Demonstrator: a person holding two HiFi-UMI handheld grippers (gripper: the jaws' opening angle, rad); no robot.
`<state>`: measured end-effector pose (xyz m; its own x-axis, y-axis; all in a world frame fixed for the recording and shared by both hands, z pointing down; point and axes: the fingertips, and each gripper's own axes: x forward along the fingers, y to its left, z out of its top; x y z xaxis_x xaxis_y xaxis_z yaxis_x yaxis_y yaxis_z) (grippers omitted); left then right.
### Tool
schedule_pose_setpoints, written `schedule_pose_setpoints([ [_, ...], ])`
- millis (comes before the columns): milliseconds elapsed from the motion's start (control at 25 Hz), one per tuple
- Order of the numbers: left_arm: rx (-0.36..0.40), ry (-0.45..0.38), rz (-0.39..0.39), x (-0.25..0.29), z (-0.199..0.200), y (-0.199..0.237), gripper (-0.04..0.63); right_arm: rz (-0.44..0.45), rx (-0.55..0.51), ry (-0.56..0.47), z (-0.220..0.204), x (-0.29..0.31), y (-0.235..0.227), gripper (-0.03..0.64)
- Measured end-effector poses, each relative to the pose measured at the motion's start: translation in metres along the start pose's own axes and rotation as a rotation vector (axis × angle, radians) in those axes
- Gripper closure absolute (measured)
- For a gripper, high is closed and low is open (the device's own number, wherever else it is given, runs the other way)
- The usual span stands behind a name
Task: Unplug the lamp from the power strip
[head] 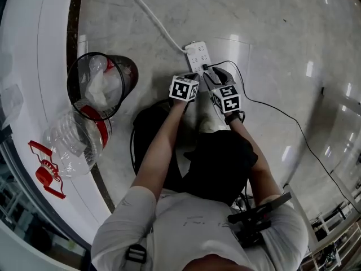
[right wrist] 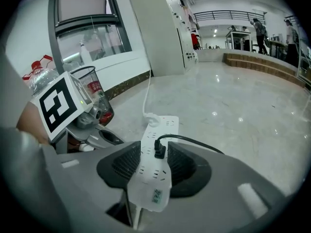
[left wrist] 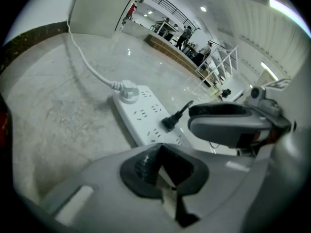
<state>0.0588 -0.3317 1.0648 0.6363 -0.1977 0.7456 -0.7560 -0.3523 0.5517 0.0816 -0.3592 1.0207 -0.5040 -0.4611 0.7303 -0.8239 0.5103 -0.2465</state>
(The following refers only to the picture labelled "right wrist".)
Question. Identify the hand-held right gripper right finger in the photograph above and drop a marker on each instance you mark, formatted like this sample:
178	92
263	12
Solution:
218	178

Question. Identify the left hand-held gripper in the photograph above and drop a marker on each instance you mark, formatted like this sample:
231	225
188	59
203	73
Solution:
57	101

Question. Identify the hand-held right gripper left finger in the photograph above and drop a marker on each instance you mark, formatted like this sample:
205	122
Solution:
80	178

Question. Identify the white power strip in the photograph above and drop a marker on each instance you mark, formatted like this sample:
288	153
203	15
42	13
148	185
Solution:
151	178

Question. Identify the person's left forearm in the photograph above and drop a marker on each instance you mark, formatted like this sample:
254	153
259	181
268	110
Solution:
31	122

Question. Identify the red label bottle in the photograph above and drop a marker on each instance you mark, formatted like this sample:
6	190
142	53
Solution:
94	87

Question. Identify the clear bottle with red cap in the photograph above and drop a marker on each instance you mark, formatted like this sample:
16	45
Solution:
41	78

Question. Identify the white bottle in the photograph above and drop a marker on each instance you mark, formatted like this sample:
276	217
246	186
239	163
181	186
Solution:
85	53

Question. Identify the dark grey framed window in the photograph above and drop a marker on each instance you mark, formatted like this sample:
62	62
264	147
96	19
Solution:
82	28

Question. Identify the wooden steps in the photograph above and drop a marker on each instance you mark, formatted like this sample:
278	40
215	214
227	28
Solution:
262	65

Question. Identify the white panel with sockets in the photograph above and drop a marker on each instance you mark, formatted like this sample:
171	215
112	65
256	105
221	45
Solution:
170	33

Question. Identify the red chair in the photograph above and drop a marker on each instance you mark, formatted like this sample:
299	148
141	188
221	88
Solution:
195	40

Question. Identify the black metal railing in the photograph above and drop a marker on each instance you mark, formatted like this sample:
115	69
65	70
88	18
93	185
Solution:
226	14

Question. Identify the white frame table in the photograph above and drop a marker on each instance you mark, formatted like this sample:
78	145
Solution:
238	34

